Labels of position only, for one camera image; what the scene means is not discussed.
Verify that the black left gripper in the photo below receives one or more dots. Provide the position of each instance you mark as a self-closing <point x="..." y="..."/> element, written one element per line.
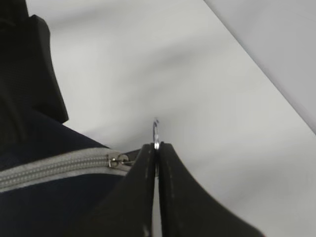
<point x="27" y="77"/>

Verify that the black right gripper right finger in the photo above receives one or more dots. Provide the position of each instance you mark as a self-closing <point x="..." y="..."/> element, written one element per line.
<point x="187" y="209"/>

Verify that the navy blue lunch bag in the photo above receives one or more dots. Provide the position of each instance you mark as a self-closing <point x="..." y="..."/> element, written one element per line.
<point x="51" y="182"/>

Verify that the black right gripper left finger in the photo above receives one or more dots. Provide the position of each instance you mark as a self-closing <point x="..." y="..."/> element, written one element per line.
<point x="127" y="211"/>

